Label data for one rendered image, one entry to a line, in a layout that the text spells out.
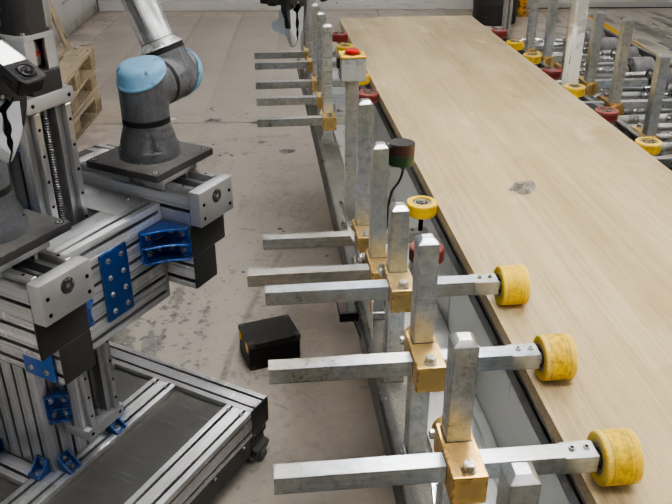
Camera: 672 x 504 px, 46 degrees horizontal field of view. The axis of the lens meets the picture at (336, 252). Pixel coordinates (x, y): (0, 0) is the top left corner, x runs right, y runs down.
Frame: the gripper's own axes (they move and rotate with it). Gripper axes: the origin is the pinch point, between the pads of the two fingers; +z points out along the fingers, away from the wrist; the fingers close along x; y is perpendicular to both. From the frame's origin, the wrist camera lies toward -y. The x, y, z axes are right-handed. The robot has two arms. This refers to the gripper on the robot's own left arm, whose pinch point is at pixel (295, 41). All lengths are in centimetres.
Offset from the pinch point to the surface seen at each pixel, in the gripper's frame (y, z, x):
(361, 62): -2.3, 11.3, -30.3
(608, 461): -90, 36, 67
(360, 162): -13.1, 30.6, -8.5
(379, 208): -28.0, 32.1, 11.7
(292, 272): -13, 46, 26
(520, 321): -66, 42, 28
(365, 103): -13.9, 15.3, -9.2
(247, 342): 44, 120, -35
